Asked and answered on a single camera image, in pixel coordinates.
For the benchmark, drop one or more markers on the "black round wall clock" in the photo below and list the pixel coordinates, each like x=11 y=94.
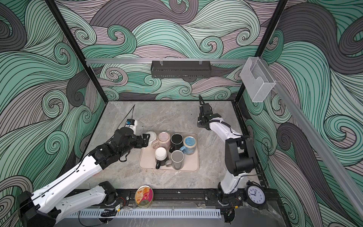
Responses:
x=255 y=195

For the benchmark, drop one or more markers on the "pink upside-down mug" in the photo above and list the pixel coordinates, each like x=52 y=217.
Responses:
x=163 y=140

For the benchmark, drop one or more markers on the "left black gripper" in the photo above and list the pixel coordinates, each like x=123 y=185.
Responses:
x=145 y=141

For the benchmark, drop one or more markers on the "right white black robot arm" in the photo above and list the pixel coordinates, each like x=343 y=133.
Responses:
x=240 y=157

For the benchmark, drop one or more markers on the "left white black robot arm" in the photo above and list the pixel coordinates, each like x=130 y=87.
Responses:
x=50 y=204

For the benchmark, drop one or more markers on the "blue glazed upside-down mug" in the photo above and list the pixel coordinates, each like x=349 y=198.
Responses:
x=189 y=145

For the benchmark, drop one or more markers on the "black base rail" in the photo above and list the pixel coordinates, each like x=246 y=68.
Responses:
x=209 y=197

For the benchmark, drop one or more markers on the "grey upside-down mug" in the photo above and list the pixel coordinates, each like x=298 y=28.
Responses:
x=176 y=160

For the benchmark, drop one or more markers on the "round colourful tin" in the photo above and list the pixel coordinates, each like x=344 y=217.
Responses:
x=144 y=196

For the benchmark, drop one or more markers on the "clear acrylic wall holder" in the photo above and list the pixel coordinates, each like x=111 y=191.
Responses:
x=258 y=79

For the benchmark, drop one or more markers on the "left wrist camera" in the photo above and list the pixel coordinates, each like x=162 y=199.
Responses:
x=131 y=123

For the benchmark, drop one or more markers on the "black mug white base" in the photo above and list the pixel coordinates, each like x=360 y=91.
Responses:
x=161 y=157

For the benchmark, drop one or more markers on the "black speckled upside-down mug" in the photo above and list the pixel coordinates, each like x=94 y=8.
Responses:
x=176 y=142

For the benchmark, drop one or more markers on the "white slotted cable duct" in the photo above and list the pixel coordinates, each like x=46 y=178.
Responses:
x=152 y=213

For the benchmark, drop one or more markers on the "aluminium rail right wall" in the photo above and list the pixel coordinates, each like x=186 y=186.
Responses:
x=338 y=171

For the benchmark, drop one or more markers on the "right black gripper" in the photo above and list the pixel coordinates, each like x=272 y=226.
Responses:
x=199 y=124

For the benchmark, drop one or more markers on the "beige rectangular tray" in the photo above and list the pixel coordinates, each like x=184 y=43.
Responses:
x=190 y=163

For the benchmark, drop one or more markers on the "black wall shelf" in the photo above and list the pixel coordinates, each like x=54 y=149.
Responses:
x=180 y=69

